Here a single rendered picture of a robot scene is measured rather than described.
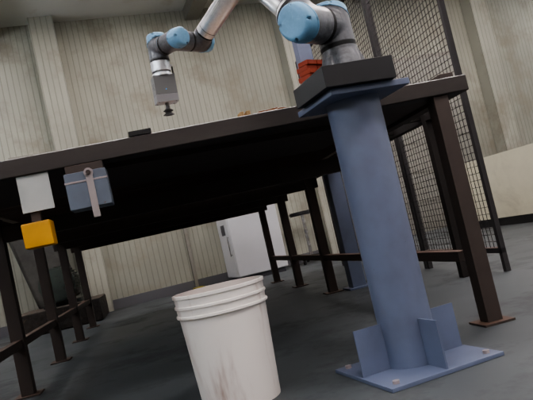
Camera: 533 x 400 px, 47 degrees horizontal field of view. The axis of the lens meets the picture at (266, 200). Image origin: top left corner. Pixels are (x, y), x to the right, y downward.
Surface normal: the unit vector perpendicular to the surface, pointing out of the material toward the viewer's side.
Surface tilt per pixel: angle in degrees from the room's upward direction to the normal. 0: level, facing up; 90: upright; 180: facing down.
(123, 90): 90
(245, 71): 90
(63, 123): 90
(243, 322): 93
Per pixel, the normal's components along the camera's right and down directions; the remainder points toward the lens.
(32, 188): 0.18, -0.10
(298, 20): -0.59, 0.22
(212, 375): -0.40, 0.10
